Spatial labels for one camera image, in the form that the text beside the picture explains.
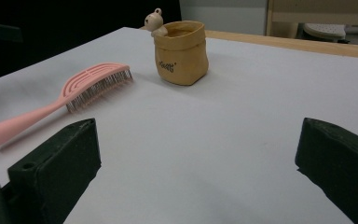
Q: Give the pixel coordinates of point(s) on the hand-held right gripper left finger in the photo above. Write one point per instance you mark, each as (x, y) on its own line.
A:
(59, 161)

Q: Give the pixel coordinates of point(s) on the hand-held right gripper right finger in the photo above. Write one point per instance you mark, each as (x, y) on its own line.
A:
(338, 165)

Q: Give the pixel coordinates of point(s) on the pink hairbrush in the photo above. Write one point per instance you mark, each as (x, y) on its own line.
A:
(80, 84)

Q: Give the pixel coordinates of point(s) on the wooden table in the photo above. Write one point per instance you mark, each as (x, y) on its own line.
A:
(292, 42)

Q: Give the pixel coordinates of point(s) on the white chair base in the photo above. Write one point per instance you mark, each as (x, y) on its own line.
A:
(323, 31)

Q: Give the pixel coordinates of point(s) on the white table cover board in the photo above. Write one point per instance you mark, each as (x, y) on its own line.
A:
(199, 140)

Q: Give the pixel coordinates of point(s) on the light wooden desk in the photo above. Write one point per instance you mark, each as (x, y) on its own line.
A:
(323, 12)

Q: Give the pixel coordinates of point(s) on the tan bear pen holder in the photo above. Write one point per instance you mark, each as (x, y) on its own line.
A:
(180, 56)

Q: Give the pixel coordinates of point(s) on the white cabinet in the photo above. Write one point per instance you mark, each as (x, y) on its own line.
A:
(223, 15)

